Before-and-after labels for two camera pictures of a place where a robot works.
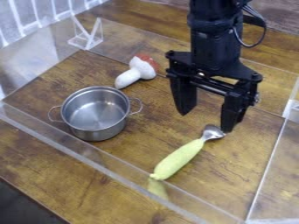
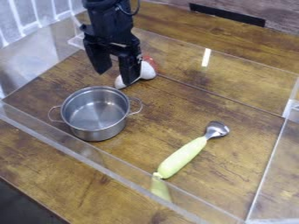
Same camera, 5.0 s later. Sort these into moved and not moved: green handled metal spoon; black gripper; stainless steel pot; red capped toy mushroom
Moved: black gripper
Not moved: stainless steel pot; green handled metal spoon; red capped toy mushroom
